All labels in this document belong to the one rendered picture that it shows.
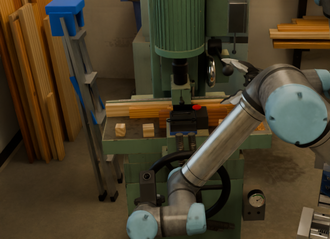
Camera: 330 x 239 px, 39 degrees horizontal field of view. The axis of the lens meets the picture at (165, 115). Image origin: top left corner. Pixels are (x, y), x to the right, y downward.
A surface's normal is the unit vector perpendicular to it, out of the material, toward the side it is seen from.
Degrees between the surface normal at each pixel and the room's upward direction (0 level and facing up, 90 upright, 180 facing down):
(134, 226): 62
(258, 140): 90
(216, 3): 90
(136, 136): 0
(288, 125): 85
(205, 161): 75
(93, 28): 90
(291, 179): 0
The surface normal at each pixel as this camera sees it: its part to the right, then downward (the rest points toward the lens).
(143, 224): -0.05, 0.00
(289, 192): -0.04, -0.88
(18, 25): 0.99, -0.01
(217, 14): 0.01, 0.47
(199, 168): -0.34, 0.22
